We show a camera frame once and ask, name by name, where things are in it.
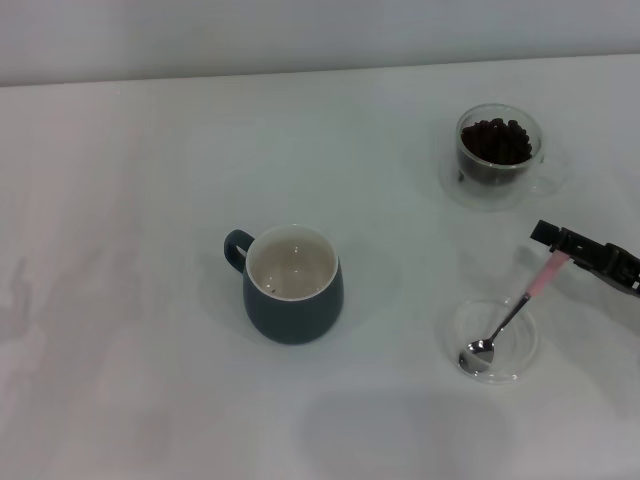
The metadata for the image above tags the dark teal ceramic mug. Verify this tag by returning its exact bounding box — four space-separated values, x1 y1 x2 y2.
223 223 345 346

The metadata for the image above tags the pink handled metal spoon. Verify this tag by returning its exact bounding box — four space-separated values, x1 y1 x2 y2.
458 252 570 375

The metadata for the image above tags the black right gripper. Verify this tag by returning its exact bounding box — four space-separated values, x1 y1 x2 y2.
531 219 640 301

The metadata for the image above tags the dark coffee beans pile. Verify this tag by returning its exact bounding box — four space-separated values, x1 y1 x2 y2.
459 117 534 186

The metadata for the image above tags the clear glass saucer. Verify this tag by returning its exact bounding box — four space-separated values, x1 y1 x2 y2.
434 297 542 385
438 144 564 211

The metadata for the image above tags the clear glass cup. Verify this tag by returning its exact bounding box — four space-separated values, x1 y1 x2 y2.
455 103 557 197

